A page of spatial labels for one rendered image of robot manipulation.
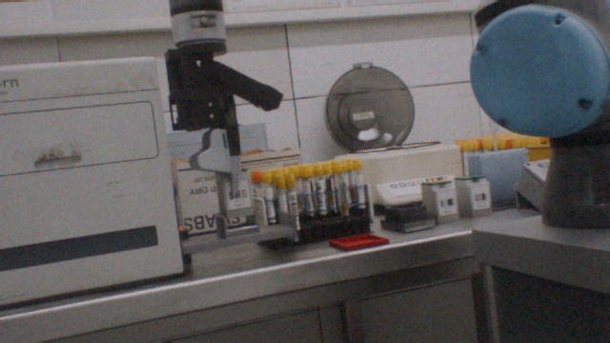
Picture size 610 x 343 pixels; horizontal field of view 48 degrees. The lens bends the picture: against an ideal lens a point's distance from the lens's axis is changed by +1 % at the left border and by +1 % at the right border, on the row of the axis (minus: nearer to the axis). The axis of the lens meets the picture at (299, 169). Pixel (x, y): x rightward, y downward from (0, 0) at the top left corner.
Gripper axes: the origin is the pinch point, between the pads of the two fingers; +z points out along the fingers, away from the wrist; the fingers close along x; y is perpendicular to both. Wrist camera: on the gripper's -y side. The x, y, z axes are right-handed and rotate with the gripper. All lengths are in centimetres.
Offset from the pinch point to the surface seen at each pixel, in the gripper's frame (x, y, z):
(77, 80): 4.3, 19.4, -16.1
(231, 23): -56, -18, -33
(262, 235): 3.1, -2.5, 7.8
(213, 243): 3.1, 4.7, 7.6
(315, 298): 5.3, -8.5, 17.6
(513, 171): -6, -53, 5
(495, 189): -6.2, -48.5, 7.9
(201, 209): -25.2, 0.4, 5.3
